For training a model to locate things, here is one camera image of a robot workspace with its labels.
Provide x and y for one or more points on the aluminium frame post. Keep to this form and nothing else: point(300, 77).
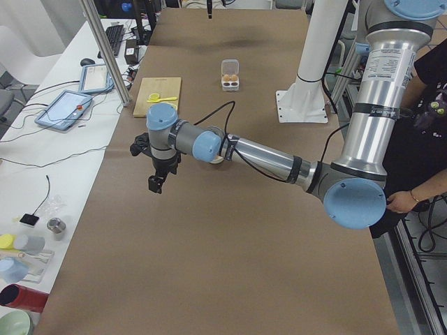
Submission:
point(94, 21)

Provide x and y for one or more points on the lemon slice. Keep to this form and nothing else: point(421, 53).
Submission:
point(153, 97)

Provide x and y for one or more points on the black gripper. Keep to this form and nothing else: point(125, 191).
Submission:
point(164, 166)

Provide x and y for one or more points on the white bowl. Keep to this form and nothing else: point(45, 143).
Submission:
point(217, 160)

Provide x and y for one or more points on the black power adapter box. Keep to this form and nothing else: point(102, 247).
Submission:
point(131, 54)

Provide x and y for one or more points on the teach pendant tablet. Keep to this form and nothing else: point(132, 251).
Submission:
point(95, 79)
point(64, 110)

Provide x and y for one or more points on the grey cup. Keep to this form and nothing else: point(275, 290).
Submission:
point(29, 244)

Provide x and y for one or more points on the small black square device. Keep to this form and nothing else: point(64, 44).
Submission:
point(29, 219)

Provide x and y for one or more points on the arm black gripper tip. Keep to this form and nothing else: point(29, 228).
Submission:
point(209, 8)

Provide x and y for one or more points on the yellow cup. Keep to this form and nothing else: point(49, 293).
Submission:
point(7, 241)

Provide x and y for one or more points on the teach pendant tablet far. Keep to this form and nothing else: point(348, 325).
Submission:
point(95, 79)

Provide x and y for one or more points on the black keyboard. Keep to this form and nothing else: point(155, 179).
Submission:
point(115, 34)

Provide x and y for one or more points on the red cup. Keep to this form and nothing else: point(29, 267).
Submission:
point(21, 297)

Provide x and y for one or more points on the teach pendant tablet near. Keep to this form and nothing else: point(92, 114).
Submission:
point(64, 110)

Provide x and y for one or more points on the light blue cup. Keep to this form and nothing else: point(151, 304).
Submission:
point(13, 270)

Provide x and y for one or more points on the metal cylinder weight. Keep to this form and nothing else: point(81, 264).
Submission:
point(57, 227)

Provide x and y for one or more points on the person in black clothes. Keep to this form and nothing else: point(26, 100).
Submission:
point(415, 159)

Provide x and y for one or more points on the crumpled clear plastic bag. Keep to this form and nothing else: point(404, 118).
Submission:
point(52, 207)

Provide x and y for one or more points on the wooden cutting board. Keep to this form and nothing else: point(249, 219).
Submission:
point(154, 90)

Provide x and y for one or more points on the clear plastic tray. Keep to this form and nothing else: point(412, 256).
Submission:
point(37, 264)

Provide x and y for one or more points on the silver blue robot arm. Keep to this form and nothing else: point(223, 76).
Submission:
point(350, 187)

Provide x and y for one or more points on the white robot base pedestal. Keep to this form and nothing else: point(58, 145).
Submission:
point(304, 101)

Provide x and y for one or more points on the clear plastic egg box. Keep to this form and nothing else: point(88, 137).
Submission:
point(230, 80)

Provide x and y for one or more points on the black computer mouse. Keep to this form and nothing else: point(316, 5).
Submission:
point(87, 61)

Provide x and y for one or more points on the aluminium frame rack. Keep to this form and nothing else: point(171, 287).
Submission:
point(423, 240)

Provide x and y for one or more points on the green bowl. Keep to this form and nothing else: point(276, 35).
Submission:
point(16, 323)

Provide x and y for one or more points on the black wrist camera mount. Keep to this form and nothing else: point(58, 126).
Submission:
point(141, 145)

